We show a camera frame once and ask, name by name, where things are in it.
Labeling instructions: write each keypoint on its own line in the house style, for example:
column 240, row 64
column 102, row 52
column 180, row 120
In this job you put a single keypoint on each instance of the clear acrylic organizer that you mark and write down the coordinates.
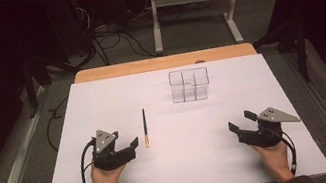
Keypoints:
column 188, row 85

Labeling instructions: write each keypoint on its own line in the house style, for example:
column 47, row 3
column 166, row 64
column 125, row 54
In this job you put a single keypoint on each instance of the person's left hand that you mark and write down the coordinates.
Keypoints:
column 104, row 181

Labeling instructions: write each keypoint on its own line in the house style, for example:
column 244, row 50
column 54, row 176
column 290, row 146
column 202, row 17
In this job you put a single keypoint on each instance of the black pencil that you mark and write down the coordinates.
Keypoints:
column 145, row 125

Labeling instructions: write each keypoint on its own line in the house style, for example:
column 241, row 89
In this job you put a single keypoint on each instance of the black computer tower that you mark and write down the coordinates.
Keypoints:
column 69, row 23

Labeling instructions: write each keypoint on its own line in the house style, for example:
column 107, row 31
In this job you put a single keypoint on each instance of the wooden table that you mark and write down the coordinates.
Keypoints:
column 146, row 65

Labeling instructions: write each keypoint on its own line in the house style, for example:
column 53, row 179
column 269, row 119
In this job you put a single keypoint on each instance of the person's right hand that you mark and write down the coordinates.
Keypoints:
column 274, row 158

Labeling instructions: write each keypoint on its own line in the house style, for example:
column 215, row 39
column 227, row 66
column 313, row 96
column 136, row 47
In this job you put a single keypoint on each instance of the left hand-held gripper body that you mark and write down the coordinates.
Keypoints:
column 108, row 160

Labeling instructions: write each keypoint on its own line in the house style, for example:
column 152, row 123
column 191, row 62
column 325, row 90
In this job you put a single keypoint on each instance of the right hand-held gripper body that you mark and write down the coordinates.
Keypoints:
column 262, row 136

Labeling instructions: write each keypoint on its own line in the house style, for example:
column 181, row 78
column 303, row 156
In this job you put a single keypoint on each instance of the black metal stand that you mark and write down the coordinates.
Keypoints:
column 30, row 84
column 300, row 47

